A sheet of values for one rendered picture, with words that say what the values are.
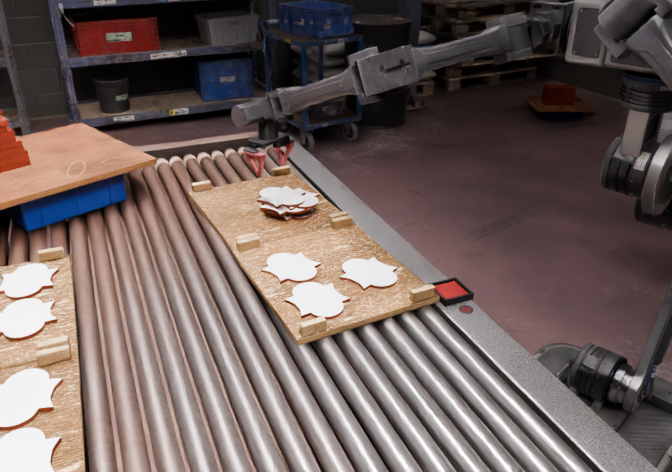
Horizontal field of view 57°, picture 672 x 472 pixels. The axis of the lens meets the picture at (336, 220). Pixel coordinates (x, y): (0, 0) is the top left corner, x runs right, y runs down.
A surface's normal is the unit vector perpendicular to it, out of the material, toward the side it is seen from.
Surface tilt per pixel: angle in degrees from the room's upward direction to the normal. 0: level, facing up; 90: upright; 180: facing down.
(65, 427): 0
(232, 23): 96
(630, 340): 0
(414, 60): 68
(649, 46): 88
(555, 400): 0
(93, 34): 90
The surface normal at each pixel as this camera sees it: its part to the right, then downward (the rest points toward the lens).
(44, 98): 0.44, 0.40
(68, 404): 0.00, -0.89
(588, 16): -0.69, 0.32
